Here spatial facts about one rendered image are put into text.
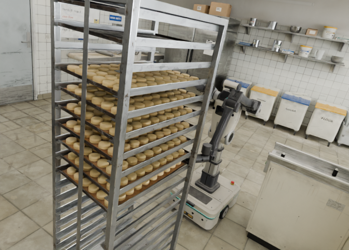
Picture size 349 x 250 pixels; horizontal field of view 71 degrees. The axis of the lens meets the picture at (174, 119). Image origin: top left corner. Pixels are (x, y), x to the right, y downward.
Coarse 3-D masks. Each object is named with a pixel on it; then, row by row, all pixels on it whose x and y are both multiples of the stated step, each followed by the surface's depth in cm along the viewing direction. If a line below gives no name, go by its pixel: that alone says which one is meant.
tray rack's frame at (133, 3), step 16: (96, 0) 112; (112, 0) 78; (128, 0) 74; (144, 0) 76; (128, 16) 75; (192, 16) 98; (208, 16) 106; (128, 32) 76; (128, 48) 78; (128, 64) 80; (128, 80) 83; (128, 96) 85; (80, 128) 105; (80, 144) 108; (80, 160) 110; (112, 160) 95; (80, 176) 113; (112, 176) 97; (80, 192) 116; (112, 192) 99; (80, 208) 119; (112, 208) 101; (80, 224) 123; (112, 224) 105; (112, 240) 109
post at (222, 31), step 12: (216, 48) 125; (216, 60) 127; (216, 72) 131; (204, 96) 135; (204, 108) 136; (204, 120) 140; (192, 156) 148; (192, 168) 151; (180, 204) 162; (180, 216) 164
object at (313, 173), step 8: (272, 160) 204; (280, 160) 200; (288, 160) 198; (296, 168) 195; (304, 168) 192; (312, 176) 190; (320, 176) 187; (328, 176) 184; (328, 184) 185; (336, 184) 182; (344, 184) 179
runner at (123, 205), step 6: (180, 168) 150; (186, 168) 151; (174, 174) 141; (162, 180) 132; (156, 186) 130; (144, 192) 122; (132, 198) 116; (138, 198) 120; (120, 204) 110; (126, 204) 113
